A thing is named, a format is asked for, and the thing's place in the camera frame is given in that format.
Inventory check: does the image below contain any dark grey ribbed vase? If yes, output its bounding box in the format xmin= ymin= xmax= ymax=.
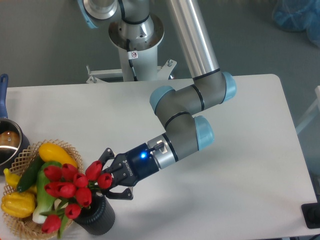
xmin=74 ymin=195 xmax=116 ymax=236

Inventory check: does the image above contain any yellow bell pepper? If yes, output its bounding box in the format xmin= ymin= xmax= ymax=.
xmin=1 ymin=192 xmax=36 ymax=218

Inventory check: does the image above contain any green bok choy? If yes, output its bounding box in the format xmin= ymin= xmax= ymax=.
xmin=32 ymin=161 xmax=62 ymax=224

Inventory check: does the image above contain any small yellow gourd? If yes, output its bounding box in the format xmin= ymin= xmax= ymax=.
xmin=3 ymin=168 xmax=21 ymax=189

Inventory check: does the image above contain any blue plastic bag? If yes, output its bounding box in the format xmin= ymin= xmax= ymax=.
xmin=272 ymin=0 xmax=320 ymax=47

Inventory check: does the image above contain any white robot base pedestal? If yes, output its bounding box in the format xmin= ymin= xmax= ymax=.
xmin=86 ymin=18 xmax=177 ymax=84

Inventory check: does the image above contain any dark green cucumber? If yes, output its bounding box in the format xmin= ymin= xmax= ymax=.
xmin=16 ymin=155 xmax=45 ymax=193

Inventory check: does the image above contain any blue handled saucepan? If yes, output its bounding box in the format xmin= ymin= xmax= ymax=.
xmin=0 ymin=73 xmax=30 ymax=176

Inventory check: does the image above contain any white frame at right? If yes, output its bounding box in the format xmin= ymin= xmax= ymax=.
xmin=295 ymin=85 xmax=320 ymax=135

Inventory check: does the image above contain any woven wicker basket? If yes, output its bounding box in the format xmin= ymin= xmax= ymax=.
xmin=3 ymin=139 xmax=84 ymax=240

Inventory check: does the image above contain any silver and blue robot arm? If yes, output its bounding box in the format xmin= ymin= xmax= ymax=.
xmin=78 ymin=0 xmax=237 ymax=200

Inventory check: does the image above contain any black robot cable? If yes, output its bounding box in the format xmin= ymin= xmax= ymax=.
xmin=125 ymin=39 xmax=139 ymax=82

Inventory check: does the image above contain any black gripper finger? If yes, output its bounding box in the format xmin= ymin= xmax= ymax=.
xmin=101 ymin=187 xmax=134 ymax=200
xmin=98 ymin=147 xmax=115 ymax=167

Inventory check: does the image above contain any red tulip bouquet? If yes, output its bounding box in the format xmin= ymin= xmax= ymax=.
xmin=41 ymin=160 xmax=113 ymax=238

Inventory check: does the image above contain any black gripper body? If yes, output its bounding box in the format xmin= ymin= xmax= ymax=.
xmin=103 ymin=143 xmax=159 ymax=188

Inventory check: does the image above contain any black device at edge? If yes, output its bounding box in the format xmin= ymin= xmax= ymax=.
xmin=301 ymin=202 xmax=320 ymax=229

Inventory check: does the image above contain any long yellow squash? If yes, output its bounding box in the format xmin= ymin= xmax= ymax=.
xmin=38 ymin=142 xmax=78 ymax=168

